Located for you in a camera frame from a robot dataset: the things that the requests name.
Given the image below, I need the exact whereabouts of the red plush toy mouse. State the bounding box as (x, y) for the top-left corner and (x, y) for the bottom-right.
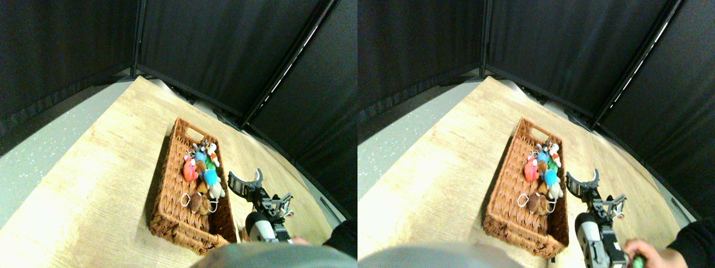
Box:
(524, 156), (541, 183)
(183, 155), (199, 183)

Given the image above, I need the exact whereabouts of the blue and white plush toy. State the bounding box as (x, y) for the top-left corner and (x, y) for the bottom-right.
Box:
(543, 169), (565, 200)
(201, 169), (226, 200)

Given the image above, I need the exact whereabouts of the black curtain stand foot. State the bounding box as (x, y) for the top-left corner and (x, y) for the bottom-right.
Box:
(517, 85), (545, 104)
(214, 109), (242, 128)
(564, 109), (593, 128)
(320, 197), (340, 220)
(669, 197), (694, 222)
(170, 84), (197, 104)

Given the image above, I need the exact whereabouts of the brown wicker basket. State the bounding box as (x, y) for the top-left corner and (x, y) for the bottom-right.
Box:
(148, 117), (239, 256)
(483, 117), (570, 259)

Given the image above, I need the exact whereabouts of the black curtain stand pole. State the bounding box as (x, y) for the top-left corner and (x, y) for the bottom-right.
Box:
(590, 0), (686, 128)
(132, 0), (147, 76)
(480, 0), (494, 76)
(240, 0), (340, 128)

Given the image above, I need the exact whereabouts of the black bracket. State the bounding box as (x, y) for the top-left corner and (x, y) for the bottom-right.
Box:
(606, 194), (628, 222)

